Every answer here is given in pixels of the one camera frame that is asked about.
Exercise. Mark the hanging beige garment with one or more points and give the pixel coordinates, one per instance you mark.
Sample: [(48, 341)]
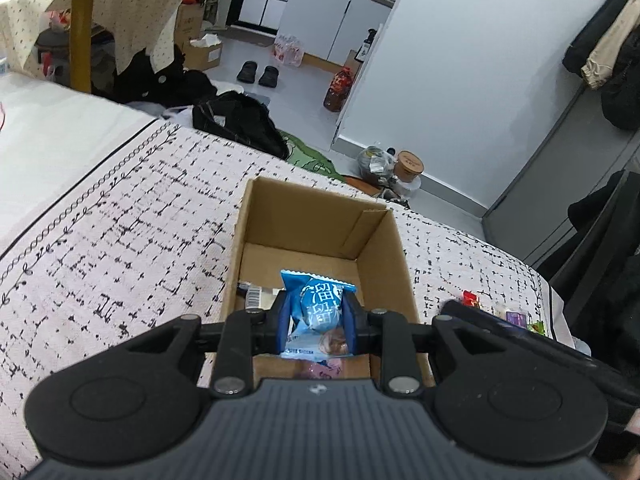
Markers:
[(607, 55)]

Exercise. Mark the pale snack packet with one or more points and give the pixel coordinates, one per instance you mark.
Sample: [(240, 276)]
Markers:
[(500, 311)]

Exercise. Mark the silver plastic bag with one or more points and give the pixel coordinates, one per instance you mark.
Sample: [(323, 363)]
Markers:
[(375, 165)]

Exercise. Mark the cardboard box with tissue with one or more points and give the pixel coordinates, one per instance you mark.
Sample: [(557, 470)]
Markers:
[(202, 52)]

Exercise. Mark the white bed sheet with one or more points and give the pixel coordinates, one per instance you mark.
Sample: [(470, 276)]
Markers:
[(55, 150)]

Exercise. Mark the jar with wooden lid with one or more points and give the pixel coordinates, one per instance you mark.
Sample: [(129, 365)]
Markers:
[(409, 166)]

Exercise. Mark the pack of water bottles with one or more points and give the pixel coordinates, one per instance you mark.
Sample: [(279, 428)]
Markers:
[(289, 51)]

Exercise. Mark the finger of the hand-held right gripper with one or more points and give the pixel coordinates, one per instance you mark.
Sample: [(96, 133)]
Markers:
[(487, 322)]

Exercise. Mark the yellow table leg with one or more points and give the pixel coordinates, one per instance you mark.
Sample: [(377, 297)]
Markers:
[(81, 35)]

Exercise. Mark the dark cloth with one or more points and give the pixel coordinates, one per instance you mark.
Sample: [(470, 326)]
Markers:
[(605, 240)]

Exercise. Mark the red liquid bottle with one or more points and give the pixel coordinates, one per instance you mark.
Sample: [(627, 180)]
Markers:
[(339, 91)]

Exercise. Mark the black checked white blanket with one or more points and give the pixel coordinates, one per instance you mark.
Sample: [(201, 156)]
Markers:
[(150, 240)]

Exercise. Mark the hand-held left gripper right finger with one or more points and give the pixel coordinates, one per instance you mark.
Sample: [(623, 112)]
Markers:
[(351, 321)]

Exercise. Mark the hanging black coat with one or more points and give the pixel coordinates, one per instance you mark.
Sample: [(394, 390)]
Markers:
[(620, 105)]

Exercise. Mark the pink snack packet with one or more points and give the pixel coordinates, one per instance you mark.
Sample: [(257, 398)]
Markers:
[(320, 369)]

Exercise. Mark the blue snack packet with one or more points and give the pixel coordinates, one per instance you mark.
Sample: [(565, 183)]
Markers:
[(315, 310)]

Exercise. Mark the dotted cream tablecloth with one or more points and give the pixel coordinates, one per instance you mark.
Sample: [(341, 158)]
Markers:
[(140, 15)]

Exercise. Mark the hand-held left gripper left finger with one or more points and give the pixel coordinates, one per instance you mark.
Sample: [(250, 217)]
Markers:
[(281, 321)]

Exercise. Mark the black bag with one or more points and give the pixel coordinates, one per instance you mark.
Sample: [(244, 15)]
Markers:
[(240, 122)]

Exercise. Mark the clear barcode snack packet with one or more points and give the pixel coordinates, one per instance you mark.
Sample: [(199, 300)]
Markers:
[(256, 297)]

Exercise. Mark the white kitchen cabinet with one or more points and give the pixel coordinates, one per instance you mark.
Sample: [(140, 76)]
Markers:
[(325, 25)]

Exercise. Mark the black clothing pile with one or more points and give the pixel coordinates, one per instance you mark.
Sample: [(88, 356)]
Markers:
[(160, 80)]

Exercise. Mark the black spray bottle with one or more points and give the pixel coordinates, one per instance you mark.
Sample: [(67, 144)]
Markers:
[(366, 47)]

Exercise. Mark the black round stool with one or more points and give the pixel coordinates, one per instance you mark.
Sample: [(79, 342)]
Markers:
[(55, 42)]

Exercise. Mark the green floor mat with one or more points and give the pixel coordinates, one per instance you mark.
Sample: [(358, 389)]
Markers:
[(312, 157)]

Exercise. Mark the red snack packet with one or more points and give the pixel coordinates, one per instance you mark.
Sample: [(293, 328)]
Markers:
[(470, 299)]

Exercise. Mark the tall cardboard box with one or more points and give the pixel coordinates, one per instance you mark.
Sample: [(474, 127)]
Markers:
[(190, 20)]

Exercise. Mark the small green snack packet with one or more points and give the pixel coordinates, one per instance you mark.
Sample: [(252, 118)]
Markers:
[(537, 327)]

